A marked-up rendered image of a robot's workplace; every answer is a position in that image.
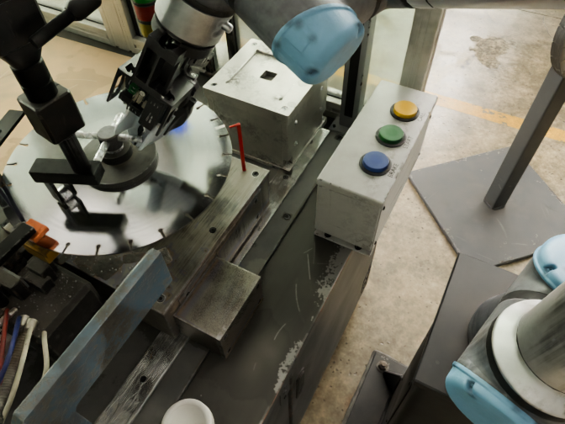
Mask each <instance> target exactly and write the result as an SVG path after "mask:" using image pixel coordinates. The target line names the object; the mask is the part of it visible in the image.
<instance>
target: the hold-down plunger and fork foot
mask: <svg viewBox="0 0 565 424"><path fill-rule="evenodd" d="M58 145H59V146H60V148H61V150H62V152H63V153H64V155H65V157H66V159H53V158H36V159H35V161H34V163H33V165H32V167H31V168H30V170H29V175H30V176H31V177H32V178H33V180H34V181H35V182H36V183H44V184H45V186H46V187H47V188H48V190H49V191H50V193H51V195H52V197H53V198H54V199H56V200H57V201H59V202H60V203H61V204H64V203H65V200H64V199H63V198H62V197H61V194H60V193H59V191H58V190H57V188H56V186H55V185H54V183H62V184H63V185H64V186H66V187H67V188H68V189H69V190H70V191H71V193H73V194H74V195H76V194H77V191H76V190H75V188H74V186H73V184H81V185H99V184H100V182H101V180H102V177H103V174H104V172H105V170H104V168H103V165H102V163H101V162H100V161H93V160H88V159H87V156H86V154H85V152H84V150H83V149H82V146H81V144H80V142H79V140H78V139H77V136H76V134H74V136H73V137H71V138H70V139H68V140H64V141H62V142H61V143H60V144H58Z"/></svg>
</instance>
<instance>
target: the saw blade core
mask: <svg viewBox="0 0 565 424"><path fill-rule="evenodd" d="M121 91H123V90H120V92H121ZM120 92H119V93H120ZM107 97H108V93H103V94H99V95H96V96H93V97H90V98H86V99H85V100H86V102H87V103H88V104H87V105H86V104H85V102H84V100H81V101H79V102H76V104H77V107H78V108H79V110H80V112H81V115H82V117H83V119H84V121H85V123H86V124H85V126H84V127H83V128H81V129H80V130H79V131H89V132H98V131H99V130H100V129H101V128H103V127H104V126H107V125H111V124H112V123H113V121H114V118H115V116H116V114H117V113H118V112H122V113H123V114H124V115H125V110H126V106H127V104H123V102H122V101H121V99H119V94H118V95H117V96H116V97H115V98H113V99H112V100H110V101H109V102H107V101H106V99H107ZM201 106H202V107H201ZM198 108H199V109H198ZM211 120H213V122H210V121H211ZM223 124H224V123H223V122H222V120H221V119H219V116H218V115H217V114H216V113H215V112H214V111H213V110H211V109H210V108H209V107H207V106H206V105H203V103H201V102H199V101H197V102H196V103H195V105H194V107H193V111H192V114H191V115H190V117H189V118H188V120H187V121H186V122H185V123H184V124H183V125H181V126H180V127H177V128H176V129H174V130H171V131H169V132H168V133H167V134H166V135H165V136H163V137H162V138H160V139H159V140H157V141H155V145H156V149H157V160H156V164H155V166H154V167H153V168H152V169H151V171H150V172H149V173H148V174H147V175H146V176H144V177H143V178H142V179H141V180H139V181H137V182H135V183H132V184H130V185H127V186H124V187H121V188H100V187H97V186H94V185H81V184H73V186H74V188H75V190H76V191H77V194H76V195H74V194H73V196H72V198H71V199H69V200H67V201H66V202H65V203H64V204H61V203H60V202H59V201H57V200H56V199H54V198H53V197H52V195H51V193H50V191H49V190H48V188H47V187H46V186H45V184H44V183H36V182H35V181H34V180H33V178H32V177H31V176H30V175H29V170H30V168H31V167H32V165H33V163H34V161H35V159H36V158H53V159H66V157H65V155H64V153H63V152H62V150H61V148H60V146H59V145H53V144H52V143H50V142H49V141H48V140H47V139H45V138H44V137H42V136H41V135H39V134H37V133H36V132H35V130H34V129H32V130H31V131H30V132H29V133H28V134H27V135H26V136H25V137H24V138H23V139H22V140H21V142H20V143H19V144H20V145H17V147H16V148H15V149H14V151H13V153H12V154H11V156H10V157H9V159H8V161H7V165H9V166H5V168H4V170H3V175H2V176H3V179H4V181H5V183H6V185H7V187H8V189H9V191H10V193H11V194H12V196H13V199H14V201H15V203H16V205H17V206H18V208H19V210H20V212H21V213H22V215H23V217H24V218H25V223H26V222H27V221H28V220H29V219H33V220H36V221H38V222H39V223H41V224H43V225H46V226H48V228H49V229H50V230H49V231H48V232H47V233H46V234H45V236H44V237H43V238H41V239H40V240H39V241H38V242H37V243H36V245H37V246H40V247H42V248H44V249H47V250H50V251H53V252H58V253H63V252H64V251H65V252H64V254H66V255H72V256H83V257H95V256H96V253H97V246H100V247H99V249H98V256H107V255H113V254H119V253H123V252H130V245H129V241H132V249H133V250H136V249H140V248H142V247H145V246H149V245H151V244H153V243H156V242H158V241H161V240H163V239H164V238H163V236H162V234H161V233H160V232H159V230H163V231H162V232H163V234H164V235H165V237H166V238H167V237H168V236H171V235H172V234H174V233H176V232H178V231H179V230H181V229H182V228H184V227H185V226H187V225H188V224H190V223H191V222H192V220H191V219H190V218H188V217H187V216H185V214H189V216H190V217H191V218H192V219H194V220H195V219H196V218H198V217H199V216H200V215H201V214H202V213H203V212H204V211H205V210H206V209H207V208H208V207H209V206H210V205H211V204H212V202H213V201H214V200H213V199H211V198H214V199H215V198H216V197H217V196H218V194H219V192H220V191H221V189H222V187H223V186H224V184H225V182H226V179H227V177H228V175H229V172H230V167H231V162H232V145H231V140H230V136H229V133H228V130H227V129H226V127H224V128H220V129H217V130H216V129H215V127H217V126H220V125H223ZM220 136H223V137H221V138H219V137H220ZM21 145H23V146H21ZM26 145H28V146H26ZM222 155H228V156H222ZM14 164H17V165H16V166H13V165H14ZM218 174H220V175H221V176H217V175H218ZM223 176H226V177H223ZM9 184H12V185H11V186H8V185H9ZM206 194H207V195H208V196H209V197H211V198H209V197H204V195H206ZM0 199H1V205H2V207H3V212H4V214H5V215H6V217H7V219H8V221H9V223H10V224H11V225H12V226H13V228H16V227H17V226H18V225H20V224H21V223H22V222H21V221H20V219H19V217H18V216H17V214H16V213H15V211H13V210H12V209H11V208H10V206H9V205H8V204H7V202H6V201H5V200H4V199H3V197H2V196H1V194H0ZM4 208H5V209H4ZM67 244H71V245H70V246H68V247H67V248H66V245H67ZM65 249H66V250H65Z"/></svg>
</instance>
